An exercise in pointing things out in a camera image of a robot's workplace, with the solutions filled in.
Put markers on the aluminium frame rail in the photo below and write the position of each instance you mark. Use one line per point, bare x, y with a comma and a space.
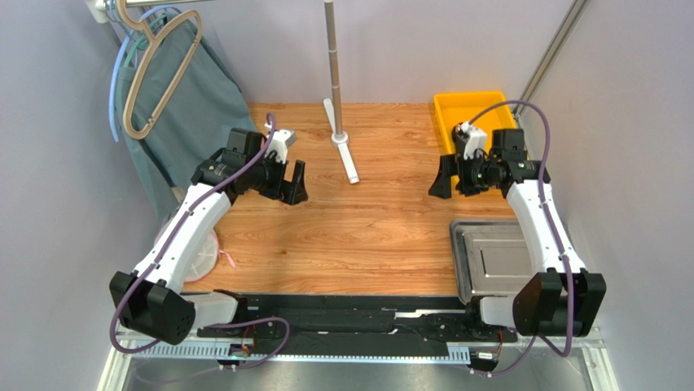
215, 364

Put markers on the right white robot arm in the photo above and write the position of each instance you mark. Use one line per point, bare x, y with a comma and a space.
529, 194

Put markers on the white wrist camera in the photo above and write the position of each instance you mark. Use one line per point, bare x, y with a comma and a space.
469, 141
279, 146

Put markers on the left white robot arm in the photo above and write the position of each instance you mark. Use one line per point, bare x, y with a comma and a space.
149, 299

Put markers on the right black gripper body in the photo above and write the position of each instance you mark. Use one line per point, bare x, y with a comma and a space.
457, 177

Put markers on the pink rimmed white mesh basket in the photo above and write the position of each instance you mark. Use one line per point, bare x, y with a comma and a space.
206, 259

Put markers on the metal stand pole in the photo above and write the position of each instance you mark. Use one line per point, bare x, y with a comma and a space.
333, 62

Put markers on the white stand base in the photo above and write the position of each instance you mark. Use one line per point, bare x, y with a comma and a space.
342, 146

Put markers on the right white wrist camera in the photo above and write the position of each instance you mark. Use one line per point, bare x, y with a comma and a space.
469, 141

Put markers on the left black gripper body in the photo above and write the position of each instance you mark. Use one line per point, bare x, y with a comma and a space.
265, 176

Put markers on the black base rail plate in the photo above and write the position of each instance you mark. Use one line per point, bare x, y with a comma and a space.
357, 326

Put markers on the teal hanging cloth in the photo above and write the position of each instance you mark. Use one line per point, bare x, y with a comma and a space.
205, 105

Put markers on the yellow plastic bin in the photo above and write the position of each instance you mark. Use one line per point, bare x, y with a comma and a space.
452, 108

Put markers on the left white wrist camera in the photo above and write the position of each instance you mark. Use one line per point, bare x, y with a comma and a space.
279, 146

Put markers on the metal tray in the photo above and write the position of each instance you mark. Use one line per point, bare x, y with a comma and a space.
504, 267

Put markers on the green clothes hanger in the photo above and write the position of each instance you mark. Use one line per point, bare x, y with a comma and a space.
141, 42

